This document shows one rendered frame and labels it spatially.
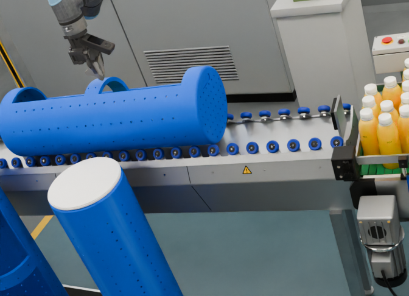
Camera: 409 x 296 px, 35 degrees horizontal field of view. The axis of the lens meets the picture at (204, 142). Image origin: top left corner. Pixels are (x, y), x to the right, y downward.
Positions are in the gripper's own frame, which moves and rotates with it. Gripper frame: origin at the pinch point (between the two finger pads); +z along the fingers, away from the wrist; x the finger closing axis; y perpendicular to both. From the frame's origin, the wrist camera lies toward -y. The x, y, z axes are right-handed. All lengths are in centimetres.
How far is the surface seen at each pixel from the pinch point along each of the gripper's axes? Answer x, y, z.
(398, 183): 23, -102, 38
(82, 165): 23.9, 8.2, 22.2
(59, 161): 10.8, 29.6, 29.6
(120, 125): 13.6, -7.7, 13.2
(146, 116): 12.8, -19.2, 10.9
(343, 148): 19, -87, 26
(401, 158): 23, -105, 29
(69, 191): 38.3, 6.4, 22.1
